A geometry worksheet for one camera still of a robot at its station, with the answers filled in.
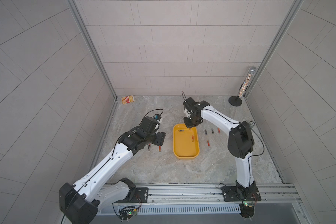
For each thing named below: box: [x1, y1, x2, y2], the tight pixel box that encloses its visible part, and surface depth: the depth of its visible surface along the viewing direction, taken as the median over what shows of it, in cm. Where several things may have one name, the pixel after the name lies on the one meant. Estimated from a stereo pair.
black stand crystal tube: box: [228, 66, 257, 107], surface depth 101 cm
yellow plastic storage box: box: [172, 123, 201, 160], surface depth 91 cm
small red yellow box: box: [121, 94, 136, 105], surface depth 114 cm
